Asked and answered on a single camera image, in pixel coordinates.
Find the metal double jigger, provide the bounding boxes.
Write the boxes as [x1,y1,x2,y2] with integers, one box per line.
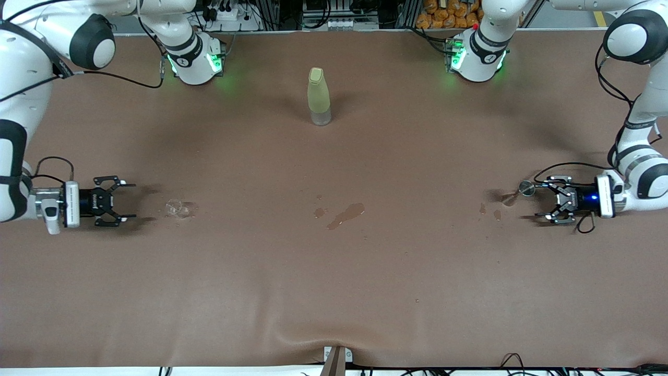
[502,180,537,207]

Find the clear glass beaker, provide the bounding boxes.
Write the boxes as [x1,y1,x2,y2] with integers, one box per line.
[166,199,193,219]

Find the orange packets pile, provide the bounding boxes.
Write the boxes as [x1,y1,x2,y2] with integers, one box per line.
[416,0,483,29]

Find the white power strip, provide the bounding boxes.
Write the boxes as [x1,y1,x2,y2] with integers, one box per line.
[201,3,246,22]

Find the large brown liquid puddle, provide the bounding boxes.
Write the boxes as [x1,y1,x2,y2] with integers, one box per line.
[327,203,365,230]

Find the green bottle with clear base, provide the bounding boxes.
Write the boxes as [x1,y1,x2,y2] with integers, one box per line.
[307,67,332,126]

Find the brown table mat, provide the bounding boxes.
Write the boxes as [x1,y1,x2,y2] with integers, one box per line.
[0,29,668,369]

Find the black electronics box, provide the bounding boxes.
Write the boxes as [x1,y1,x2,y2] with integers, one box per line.
[303,0,379,24]

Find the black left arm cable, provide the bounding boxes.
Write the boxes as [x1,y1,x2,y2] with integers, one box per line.
[533,52,668,234]

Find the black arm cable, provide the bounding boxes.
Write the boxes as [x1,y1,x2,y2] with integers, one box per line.
[533,52,668,234]
[0,0,168,184]

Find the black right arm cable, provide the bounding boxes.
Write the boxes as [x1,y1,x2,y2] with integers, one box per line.
[0,0,168,184]

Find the metal mount bracket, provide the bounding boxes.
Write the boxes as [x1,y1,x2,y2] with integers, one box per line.
[321,346,353,376]

